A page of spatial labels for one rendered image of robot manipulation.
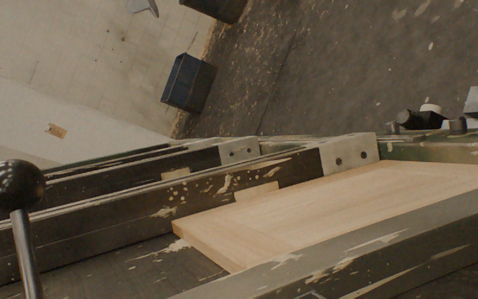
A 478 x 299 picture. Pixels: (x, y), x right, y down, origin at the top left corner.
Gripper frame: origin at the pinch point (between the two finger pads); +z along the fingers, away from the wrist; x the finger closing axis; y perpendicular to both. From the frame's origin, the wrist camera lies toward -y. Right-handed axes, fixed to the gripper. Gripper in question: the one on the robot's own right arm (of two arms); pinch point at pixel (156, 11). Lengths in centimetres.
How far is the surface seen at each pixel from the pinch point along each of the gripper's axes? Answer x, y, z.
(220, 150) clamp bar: -5.4, 7.1, 38.5
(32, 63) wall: -489, 32, -13
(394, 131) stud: 40, -13, 42
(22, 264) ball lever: 74, 36, 4
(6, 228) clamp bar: 43, 44, 8
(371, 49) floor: -100, -117, 92
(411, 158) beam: 49, -8, 41
